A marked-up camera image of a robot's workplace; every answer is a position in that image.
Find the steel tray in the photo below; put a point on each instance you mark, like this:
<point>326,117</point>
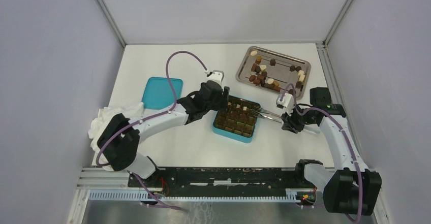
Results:
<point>283,69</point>

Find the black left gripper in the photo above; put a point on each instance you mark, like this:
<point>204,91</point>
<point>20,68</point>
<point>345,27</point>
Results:
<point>222,103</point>

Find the wrist camera white grey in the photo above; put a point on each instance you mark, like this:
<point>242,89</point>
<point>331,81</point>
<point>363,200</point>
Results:
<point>216,76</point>
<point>285,102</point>

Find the white cloth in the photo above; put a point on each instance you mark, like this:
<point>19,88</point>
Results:
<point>99,124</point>

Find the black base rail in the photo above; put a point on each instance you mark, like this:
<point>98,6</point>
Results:
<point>228,182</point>

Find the teal chocolate box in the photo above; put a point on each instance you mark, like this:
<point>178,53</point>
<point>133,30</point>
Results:
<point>238,122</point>

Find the teal box lid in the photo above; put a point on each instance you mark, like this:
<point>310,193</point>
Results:
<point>157,94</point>

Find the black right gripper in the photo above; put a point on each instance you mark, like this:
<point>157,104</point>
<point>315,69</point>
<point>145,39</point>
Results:
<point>289,123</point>

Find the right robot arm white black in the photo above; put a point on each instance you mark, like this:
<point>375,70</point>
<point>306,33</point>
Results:
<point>352,189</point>

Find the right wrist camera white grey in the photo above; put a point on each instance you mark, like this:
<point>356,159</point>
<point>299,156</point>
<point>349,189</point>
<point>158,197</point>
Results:
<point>285,102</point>

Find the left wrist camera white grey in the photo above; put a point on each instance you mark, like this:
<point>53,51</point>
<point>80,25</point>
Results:
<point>216,76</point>

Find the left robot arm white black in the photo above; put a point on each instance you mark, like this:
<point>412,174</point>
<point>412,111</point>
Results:
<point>118,143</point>

